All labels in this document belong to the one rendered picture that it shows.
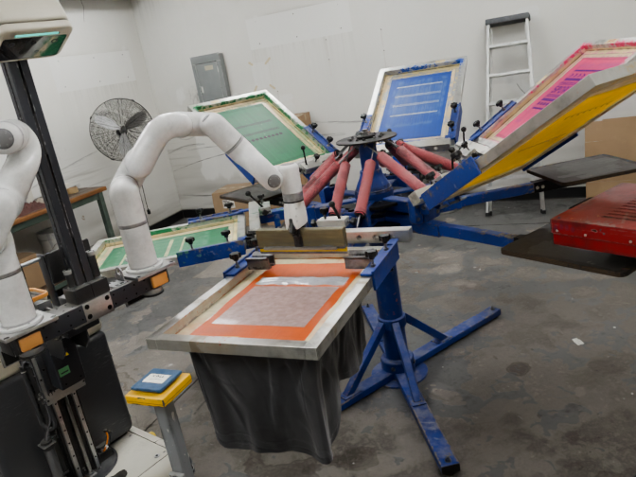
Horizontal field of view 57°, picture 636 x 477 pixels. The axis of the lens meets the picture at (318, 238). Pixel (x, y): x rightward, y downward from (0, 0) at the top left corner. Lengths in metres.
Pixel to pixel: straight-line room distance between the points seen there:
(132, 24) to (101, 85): 0.99
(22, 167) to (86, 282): 0.43
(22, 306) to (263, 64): 5.26
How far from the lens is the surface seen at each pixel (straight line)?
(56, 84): 6.58
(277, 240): 2.20
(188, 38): 7.25
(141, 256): 2.05
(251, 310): 2.00
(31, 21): 1.78
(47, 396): 2.48
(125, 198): 2.00
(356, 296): 1.87
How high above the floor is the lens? 1.73
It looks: 17 degrees down
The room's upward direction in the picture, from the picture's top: 10 degrees counter-clockwise
